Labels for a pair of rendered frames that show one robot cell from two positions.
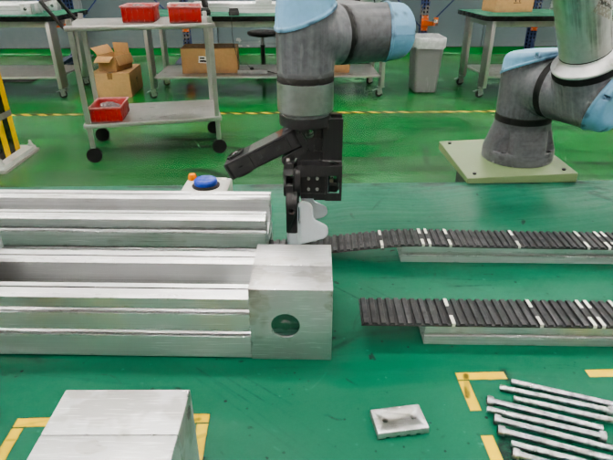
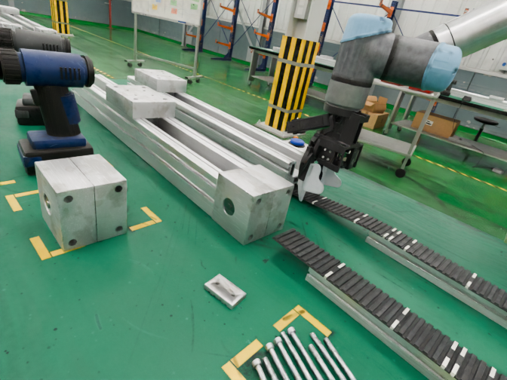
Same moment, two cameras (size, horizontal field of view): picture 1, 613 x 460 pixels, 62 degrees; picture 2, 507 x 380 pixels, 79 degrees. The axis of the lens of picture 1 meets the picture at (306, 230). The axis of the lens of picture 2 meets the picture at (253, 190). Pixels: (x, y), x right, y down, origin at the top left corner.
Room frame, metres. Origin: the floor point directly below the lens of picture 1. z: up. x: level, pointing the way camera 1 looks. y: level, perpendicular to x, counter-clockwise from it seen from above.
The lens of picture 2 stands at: (0.13, -0.30, 1.10)
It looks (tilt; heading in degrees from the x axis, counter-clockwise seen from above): 27 degrees down; 40
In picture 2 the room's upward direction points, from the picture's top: 12 degrees clockwise
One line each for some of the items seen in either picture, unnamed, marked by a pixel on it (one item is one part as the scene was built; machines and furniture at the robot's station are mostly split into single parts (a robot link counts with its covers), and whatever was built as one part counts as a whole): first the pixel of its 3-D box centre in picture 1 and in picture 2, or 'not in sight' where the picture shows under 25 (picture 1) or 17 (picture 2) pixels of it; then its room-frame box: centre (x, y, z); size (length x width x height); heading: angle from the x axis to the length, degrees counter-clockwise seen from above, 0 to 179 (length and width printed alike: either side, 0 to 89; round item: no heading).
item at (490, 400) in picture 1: (543, 413); (314, 369); (0.37, -0.23, 0.78); 0.11 x 0.01 x 0.01; 71
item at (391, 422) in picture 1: (399, 421); (225, 290); (0.36, -0.09, 0.78); 0.05 x 0.03 x 0.01; 98
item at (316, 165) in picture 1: (310, 156); (336, 137); (0.69, -0.01, 0.94); 0.09 x 0.08 x 0.12; 89
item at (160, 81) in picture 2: not in sight; (160, 84); (0.70, 0.71, 0.87); 0.16 x 0.11 x 0.07; 89
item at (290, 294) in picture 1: (293, 294); (256, 200); (0.51, 0.02, 0.83); 0.12 x 0.09 x 0.10; 179
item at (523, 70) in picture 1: (532, 80); not in sight; (1.09, -0.47, 0.97); 0.13 x 0.12 x 0.14; 28
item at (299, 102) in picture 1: (305, 98); (347, 95); (0.69, 0.00, 1.02); 0.08 x 0.08 x 0.05
